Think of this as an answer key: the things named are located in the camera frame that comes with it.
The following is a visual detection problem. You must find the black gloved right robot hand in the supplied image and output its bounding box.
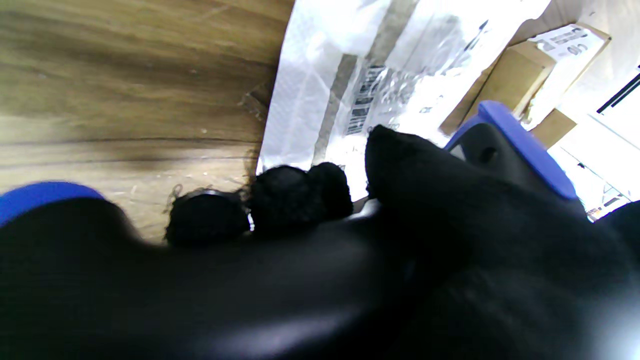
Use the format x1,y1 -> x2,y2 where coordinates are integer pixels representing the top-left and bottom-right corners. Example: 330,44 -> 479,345
164,124 -> 640,360

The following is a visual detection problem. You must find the white plastic mailer bag parcel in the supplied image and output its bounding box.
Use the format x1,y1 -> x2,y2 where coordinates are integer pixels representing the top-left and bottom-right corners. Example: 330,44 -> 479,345
256,0 -> 552,202

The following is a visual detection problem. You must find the black and blue barcode scanner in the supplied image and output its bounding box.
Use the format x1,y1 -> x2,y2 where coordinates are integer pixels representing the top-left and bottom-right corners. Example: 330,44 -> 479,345
0,100 -> 581,360

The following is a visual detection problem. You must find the tall cardboard box white label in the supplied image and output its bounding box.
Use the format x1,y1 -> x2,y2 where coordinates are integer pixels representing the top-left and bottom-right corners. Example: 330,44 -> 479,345
529,107 -> 579,149

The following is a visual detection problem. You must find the flat cardboard box handwritten label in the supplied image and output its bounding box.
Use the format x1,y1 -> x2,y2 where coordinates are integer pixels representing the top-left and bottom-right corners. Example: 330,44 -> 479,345
440,22 -> 612,137

